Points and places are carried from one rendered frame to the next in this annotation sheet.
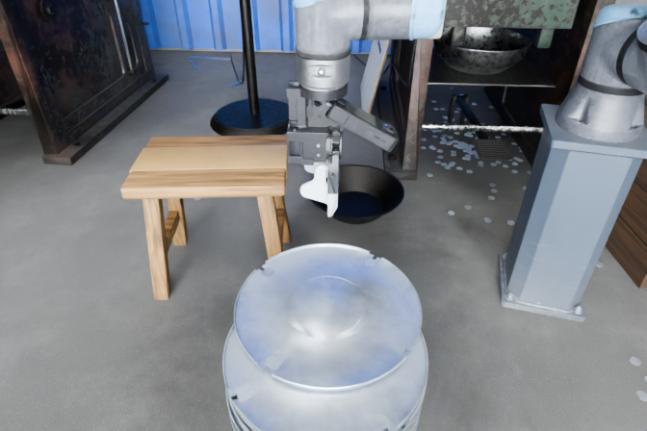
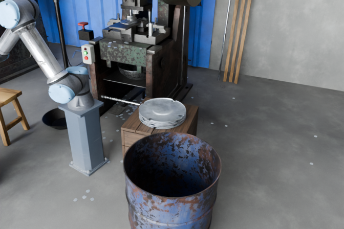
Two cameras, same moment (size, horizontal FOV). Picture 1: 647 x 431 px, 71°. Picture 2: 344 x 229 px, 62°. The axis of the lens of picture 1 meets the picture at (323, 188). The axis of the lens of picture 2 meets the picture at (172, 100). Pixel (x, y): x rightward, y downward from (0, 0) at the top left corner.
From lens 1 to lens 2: 1.58 m
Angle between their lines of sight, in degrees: 14
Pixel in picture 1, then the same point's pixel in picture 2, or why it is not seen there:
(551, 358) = (62, 183)
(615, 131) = (71, 106)
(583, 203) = (73, 129)
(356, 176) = not seen: hidden behind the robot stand
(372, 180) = not seen: hidden behind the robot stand
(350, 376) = not seen: outside the picture
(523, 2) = (127, 54)
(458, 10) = (106, 53)
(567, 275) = (80, 156)
